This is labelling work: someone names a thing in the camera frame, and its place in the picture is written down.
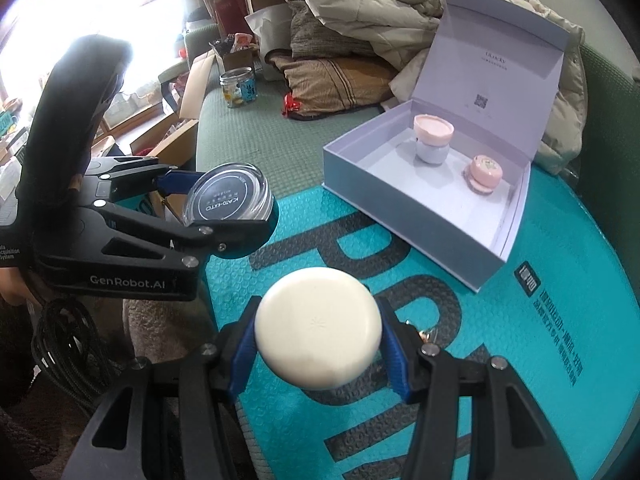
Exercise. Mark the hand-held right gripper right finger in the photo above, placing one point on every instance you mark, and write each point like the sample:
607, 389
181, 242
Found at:
397, 355

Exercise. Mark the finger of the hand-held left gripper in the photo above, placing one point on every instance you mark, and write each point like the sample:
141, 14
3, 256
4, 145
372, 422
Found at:
150, 240
175, 182

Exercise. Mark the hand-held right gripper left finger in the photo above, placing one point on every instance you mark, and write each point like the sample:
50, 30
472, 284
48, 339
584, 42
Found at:
245, 355

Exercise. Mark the clear round cosmetic jar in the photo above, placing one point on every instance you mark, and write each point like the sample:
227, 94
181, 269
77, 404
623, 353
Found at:
225, 195

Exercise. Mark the white round jar lid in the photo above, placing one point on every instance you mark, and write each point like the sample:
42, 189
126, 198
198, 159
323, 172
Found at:
315, 325

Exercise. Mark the pink round compact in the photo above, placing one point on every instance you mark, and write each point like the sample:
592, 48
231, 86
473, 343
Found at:
484, 172

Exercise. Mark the white round jar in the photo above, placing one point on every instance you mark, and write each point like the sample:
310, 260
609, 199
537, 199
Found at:
430, 154

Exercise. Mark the white hinged gift box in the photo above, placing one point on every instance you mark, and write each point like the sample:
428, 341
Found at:
500, 25

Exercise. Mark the open cardboard box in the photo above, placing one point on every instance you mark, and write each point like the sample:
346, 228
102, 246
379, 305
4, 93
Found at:
167, 150

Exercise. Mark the beige fleece cloth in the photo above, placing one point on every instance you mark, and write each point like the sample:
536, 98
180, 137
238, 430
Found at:
165, 325

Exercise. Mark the small glass jar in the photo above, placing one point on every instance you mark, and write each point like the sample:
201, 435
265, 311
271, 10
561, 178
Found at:
239, 89

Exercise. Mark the red plastic wrapper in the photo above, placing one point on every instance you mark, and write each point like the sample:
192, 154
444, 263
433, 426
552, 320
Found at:
291, 105

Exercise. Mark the teal foam mat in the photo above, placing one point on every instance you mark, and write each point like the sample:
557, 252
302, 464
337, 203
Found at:
550, 360

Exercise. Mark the brown striped pillow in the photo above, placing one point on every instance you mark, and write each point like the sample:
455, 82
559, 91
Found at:
330, 80

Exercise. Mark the grey knit cloth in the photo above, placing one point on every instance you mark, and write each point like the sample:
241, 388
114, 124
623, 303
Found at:
325, 25

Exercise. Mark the pink cosmetic jar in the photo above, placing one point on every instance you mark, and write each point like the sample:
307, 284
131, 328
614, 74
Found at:
432, 129

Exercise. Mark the beige quilted jacket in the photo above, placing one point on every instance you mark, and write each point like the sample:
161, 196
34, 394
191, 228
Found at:
390, 5

